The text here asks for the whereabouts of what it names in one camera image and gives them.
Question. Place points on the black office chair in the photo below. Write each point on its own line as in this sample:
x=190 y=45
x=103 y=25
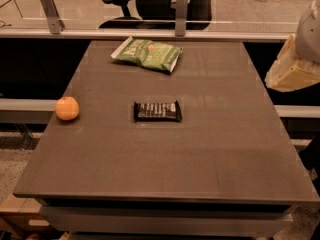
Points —
x=160 y=14

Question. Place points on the black candy bar wrapper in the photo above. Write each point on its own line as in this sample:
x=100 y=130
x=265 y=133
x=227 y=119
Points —
x=147 y=112

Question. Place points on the metal bracket post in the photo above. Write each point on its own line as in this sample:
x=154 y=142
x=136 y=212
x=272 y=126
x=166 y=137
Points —
x=181 y=17
x=55 y=23

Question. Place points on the left metal bracket post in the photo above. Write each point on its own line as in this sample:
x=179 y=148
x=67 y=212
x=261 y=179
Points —
x=55 y=23

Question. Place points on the middle metal bracket post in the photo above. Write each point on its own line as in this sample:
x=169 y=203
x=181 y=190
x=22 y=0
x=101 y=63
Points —
x=181 y=17

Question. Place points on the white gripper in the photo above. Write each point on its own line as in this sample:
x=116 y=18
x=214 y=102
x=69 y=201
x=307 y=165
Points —
x=310 y=37

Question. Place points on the orange fruit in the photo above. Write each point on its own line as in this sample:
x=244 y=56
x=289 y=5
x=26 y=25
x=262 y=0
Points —
x=67 y=108

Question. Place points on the green jalapeno chip bag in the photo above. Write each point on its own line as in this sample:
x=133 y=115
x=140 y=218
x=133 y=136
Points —
x=148 y=54

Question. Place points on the cardboard box under table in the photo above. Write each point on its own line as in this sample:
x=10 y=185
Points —
x=23 y=216

